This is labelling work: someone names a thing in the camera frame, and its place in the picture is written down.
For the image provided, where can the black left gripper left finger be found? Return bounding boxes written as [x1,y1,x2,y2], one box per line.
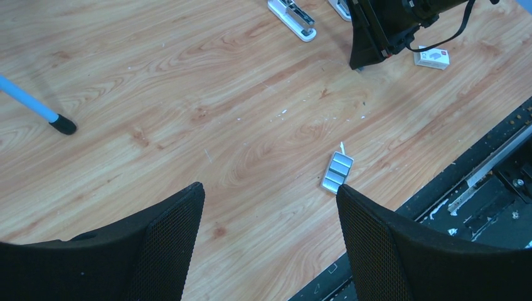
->
[1,182,205,300]

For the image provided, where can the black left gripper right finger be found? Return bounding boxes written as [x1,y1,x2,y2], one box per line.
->
[336,184,531,300]

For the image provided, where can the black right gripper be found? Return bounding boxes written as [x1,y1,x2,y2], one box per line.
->
[348,1,439,70]

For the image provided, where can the white stapler tray piece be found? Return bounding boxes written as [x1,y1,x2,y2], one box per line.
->
[328,0,351,22]

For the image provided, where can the small white staple box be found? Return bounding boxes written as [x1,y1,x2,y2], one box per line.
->
[413,48,450,70]

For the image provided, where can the light blue white stapler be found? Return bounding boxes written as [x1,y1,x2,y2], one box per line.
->
[267,0,317,43]

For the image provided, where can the white staple tray with staples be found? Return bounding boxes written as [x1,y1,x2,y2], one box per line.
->
[321,151,354,194]

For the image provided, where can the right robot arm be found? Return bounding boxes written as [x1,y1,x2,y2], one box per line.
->
[347,0,476,70]

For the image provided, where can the light blue music stand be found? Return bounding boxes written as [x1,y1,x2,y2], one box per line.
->
[1,75,77,135]

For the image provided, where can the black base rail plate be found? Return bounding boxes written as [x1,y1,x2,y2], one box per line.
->
[294,100,531,300]

